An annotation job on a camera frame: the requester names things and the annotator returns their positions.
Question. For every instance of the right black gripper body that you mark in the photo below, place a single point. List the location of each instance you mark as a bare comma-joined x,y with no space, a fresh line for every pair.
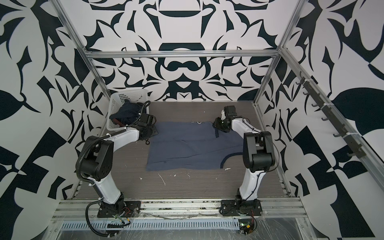
222,124

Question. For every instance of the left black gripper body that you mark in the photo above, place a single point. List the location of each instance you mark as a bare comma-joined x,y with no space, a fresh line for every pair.
152,131

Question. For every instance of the blue-grey tank top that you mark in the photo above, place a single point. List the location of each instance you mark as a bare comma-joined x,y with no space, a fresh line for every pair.
191,146

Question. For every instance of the white plastic laundry basket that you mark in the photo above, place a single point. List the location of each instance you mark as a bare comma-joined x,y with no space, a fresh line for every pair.
119,98

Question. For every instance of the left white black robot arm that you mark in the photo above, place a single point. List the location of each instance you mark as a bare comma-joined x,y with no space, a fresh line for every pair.
95,161

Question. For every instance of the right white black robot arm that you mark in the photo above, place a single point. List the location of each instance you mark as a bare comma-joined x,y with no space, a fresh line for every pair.
258,151

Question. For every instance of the dark navy tank top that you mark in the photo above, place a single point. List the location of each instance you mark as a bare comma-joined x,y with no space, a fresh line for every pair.
128,112

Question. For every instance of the maroon tank top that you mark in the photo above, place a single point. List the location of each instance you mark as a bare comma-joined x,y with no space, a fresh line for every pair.
117,122

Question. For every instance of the green circuit board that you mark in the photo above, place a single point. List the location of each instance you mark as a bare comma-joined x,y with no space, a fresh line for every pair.
246,227

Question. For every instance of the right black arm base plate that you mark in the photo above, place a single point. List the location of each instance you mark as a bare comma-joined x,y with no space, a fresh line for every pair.
231,208

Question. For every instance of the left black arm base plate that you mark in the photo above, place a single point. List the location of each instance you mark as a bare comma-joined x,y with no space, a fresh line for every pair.
124,209

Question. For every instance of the aluminium frame back crossbar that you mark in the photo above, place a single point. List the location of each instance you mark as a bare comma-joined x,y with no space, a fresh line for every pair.
181,54

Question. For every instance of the aluminium front rail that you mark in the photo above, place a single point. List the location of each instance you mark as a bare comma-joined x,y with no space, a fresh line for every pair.
187,208

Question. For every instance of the grey wall hook rack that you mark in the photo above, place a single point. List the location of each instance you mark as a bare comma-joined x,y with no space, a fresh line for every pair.
344,130

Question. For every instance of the white slotted cable duct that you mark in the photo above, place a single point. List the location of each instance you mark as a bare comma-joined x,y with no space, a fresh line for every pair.
186,224

